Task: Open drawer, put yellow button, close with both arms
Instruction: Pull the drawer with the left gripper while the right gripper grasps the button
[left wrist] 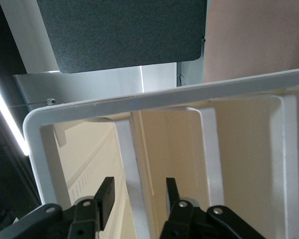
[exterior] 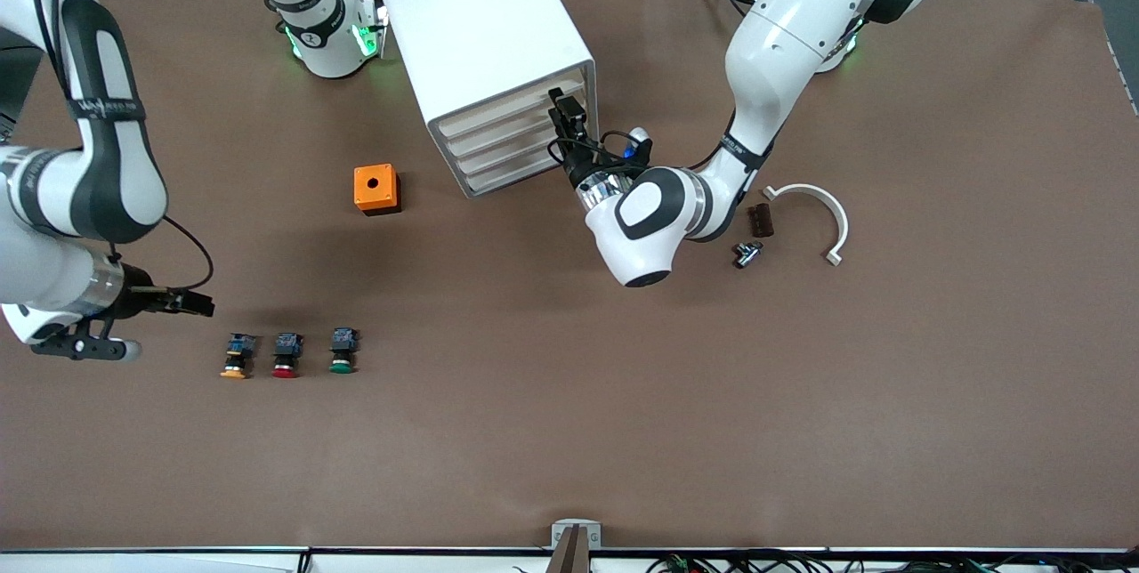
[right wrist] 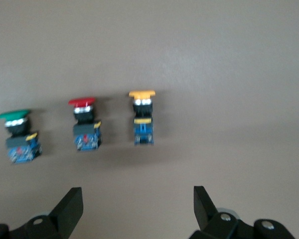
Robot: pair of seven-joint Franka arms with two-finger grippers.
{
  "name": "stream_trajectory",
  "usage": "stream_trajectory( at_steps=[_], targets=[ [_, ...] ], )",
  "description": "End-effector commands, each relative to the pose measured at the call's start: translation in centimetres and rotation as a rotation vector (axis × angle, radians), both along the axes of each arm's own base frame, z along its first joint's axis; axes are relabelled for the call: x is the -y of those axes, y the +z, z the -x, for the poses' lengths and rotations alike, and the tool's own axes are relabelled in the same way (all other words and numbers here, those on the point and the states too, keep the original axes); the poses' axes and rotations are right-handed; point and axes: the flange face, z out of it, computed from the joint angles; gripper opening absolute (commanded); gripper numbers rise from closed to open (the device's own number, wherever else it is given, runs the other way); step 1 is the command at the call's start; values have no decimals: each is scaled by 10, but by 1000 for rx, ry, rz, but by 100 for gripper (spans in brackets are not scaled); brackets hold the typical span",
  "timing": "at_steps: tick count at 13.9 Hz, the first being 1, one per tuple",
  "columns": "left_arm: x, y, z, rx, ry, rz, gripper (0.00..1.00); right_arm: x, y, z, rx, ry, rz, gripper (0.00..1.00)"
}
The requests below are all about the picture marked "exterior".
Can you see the silver metal fitting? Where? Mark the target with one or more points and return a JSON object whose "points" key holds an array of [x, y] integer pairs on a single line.
{"points": [[747, 254]]}

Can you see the yellow push button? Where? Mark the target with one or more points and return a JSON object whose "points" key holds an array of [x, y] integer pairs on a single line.
{"points": [[237, 355]]}

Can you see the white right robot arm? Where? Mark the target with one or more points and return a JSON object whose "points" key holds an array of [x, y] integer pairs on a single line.
{"points": [[44, 275]]}

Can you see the green push button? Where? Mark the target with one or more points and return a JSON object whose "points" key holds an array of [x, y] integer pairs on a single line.
{"points": [[343, 351]]}

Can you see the white curved plastic bracket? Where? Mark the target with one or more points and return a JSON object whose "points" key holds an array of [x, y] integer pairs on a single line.
{"points": [[805, 189]]}

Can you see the orange button enclosure box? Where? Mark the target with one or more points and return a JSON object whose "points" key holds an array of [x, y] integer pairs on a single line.
{"points": [[374, 199]]}

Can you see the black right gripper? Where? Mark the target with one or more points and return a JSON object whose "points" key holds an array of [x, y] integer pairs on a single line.
{"points": [[142, 297]]}

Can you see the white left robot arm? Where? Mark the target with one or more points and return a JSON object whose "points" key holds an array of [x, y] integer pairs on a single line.
{"points": [[783, 30]]}

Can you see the red push button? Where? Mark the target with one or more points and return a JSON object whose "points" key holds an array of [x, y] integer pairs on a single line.
{"points": [[286, 355]]}

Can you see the brown terminal block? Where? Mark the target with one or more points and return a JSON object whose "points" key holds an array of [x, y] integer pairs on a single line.
{"points": [[761, 220]]}

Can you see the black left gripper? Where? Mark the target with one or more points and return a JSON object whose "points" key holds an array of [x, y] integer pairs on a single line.
{"points": [[577, 166]]}

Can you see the brown table mat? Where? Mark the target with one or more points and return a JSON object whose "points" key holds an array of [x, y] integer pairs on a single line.
{"points": [[569, 422]]}

